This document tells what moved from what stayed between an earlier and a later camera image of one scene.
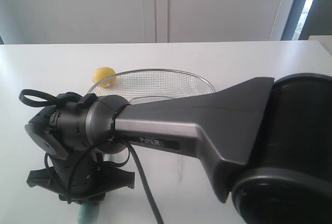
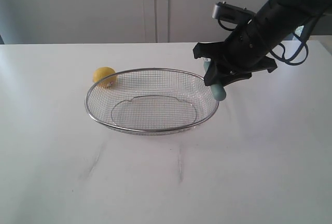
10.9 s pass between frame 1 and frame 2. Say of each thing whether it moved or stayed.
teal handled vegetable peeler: moved
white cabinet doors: stayed
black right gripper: moved
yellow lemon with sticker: stayed
